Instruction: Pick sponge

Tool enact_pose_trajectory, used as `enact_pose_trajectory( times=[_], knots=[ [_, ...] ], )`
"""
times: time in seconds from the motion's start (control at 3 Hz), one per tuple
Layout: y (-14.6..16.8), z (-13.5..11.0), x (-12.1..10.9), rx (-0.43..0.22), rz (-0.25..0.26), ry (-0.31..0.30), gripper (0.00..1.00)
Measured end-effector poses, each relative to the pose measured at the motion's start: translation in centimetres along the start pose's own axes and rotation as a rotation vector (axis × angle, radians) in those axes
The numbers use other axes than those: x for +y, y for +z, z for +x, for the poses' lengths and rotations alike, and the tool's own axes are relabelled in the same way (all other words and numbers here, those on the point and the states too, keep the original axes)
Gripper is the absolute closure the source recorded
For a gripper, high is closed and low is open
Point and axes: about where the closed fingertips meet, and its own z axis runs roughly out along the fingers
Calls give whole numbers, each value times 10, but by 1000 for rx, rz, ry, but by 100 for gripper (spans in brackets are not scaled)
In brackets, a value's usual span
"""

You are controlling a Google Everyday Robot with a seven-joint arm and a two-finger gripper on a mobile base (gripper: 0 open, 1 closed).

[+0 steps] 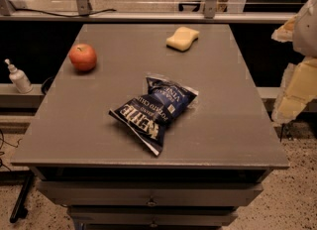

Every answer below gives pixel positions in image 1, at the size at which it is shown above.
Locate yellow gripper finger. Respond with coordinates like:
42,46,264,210
271,16,296,43
271,57,317,124

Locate yellow sponge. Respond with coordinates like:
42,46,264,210
165,27,199,52

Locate lower grey drawer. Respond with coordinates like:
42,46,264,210
67,207,238,227

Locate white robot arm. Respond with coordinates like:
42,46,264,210
271,0,317,124

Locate grey drawer cabinet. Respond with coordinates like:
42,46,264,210
12,24,288,230

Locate red apple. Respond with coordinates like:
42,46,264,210
68,44,97,71

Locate black floor stand leg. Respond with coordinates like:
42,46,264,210
9,172,34,224

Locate grey drawer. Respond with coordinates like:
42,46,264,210
38,181,263,207
67,207,238,227

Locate white pump bottle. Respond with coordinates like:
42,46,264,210
5,58,33,94

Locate black cable on ledge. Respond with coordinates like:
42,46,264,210
9,1,117,18

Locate upper grey drawer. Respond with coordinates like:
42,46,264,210
38,181,263,207

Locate blue kettle chips bag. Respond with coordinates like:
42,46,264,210
109,75,199,156

